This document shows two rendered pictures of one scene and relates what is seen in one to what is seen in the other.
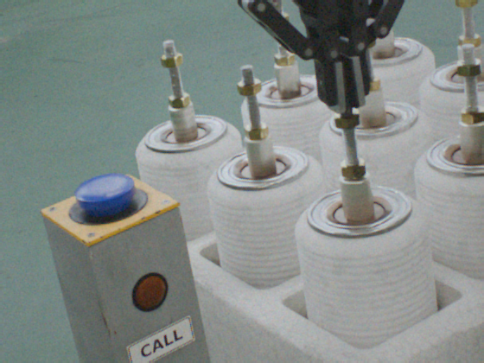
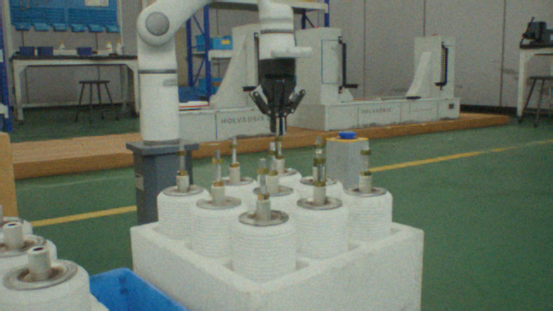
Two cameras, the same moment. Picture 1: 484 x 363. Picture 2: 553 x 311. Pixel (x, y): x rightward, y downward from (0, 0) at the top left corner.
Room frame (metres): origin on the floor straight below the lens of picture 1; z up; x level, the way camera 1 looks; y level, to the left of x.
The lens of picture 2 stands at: (1.69, -0.31, 0.46)
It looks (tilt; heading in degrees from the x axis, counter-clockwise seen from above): 9 degrees down; 168
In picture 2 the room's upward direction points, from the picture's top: 1 degrees counter-clockwise
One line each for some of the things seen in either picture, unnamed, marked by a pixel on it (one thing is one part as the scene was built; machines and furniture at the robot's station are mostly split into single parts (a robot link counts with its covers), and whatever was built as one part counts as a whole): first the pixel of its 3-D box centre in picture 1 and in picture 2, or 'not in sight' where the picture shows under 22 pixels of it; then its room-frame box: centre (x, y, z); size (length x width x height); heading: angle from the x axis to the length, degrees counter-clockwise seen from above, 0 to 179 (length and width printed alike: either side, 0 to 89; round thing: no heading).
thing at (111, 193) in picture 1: (106, 198); (346, 136); (0.66, 0.07, 0.32); 0.04 x 0.04 x 0.02
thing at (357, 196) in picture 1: (357, 196); (279, 167); (0.71, -0.10, 0.26); 0.02 x 0.02 x 0.03
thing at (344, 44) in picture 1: (365, 56); (270, 120); (0.71, -0.12, 0.37); 0.03 x 0.01 x 0.05; 107
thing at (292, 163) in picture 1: (263, 168); (318, 181); (0.81, -0.05, 0.25); 0.08 x 0.08 x 0.01
